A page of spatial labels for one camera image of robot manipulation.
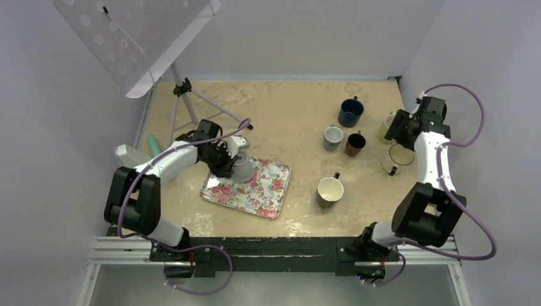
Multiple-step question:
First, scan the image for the light grey mug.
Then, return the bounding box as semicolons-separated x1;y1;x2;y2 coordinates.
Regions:
232;150;255;183

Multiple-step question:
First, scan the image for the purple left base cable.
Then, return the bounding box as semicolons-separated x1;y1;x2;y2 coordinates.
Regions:
162;245;233;296

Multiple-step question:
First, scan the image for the floral serving tray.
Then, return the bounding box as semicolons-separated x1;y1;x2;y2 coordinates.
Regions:
200;156;292;219

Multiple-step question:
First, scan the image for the small blue-grey mug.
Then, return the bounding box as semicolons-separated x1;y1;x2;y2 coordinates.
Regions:
323;124;344;152

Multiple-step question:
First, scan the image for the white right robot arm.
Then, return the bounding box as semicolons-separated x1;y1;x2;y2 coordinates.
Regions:
355;96;465;259

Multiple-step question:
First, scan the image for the dark blue mug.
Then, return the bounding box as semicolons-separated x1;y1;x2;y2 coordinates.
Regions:
337;96;365;128

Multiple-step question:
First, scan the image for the teal handle tool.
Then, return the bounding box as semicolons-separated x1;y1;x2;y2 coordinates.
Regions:
147;135;162;157

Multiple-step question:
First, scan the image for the white music stand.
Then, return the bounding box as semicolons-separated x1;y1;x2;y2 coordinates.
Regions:
53;0;242;138

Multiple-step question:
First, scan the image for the white angular block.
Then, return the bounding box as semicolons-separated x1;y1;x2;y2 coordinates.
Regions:
115;144;152;168

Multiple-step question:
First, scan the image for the cream white mug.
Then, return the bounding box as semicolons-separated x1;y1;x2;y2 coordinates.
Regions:
381;143;415;177

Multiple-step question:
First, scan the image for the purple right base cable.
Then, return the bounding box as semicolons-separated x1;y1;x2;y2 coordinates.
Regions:
358;249;406;288

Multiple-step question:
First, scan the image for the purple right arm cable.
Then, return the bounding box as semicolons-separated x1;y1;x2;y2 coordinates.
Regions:
390;83;498;261

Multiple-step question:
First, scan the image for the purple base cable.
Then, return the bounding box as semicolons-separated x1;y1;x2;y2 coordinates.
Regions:
162;245;233;296
358;249;406;288

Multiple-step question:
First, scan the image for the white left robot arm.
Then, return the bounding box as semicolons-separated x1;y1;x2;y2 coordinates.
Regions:
104;119;249;261

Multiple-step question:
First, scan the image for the black glossy mug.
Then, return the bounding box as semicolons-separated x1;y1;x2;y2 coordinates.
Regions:
316;172;345;209

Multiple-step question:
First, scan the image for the small brown mug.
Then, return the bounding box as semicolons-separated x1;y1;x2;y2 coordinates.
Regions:
345;130;366;157

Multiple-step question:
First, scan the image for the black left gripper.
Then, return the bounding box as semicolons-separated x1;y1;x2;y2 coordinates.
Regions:
201;142;238;178

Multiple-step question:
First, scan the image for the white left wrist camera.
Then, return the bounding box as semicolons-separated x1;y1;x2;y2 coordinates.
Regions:
225;135;250;159

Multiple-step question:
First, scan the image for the light green mug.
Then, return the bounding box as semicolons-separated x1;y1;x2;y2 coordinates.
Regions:
378;112;396;144

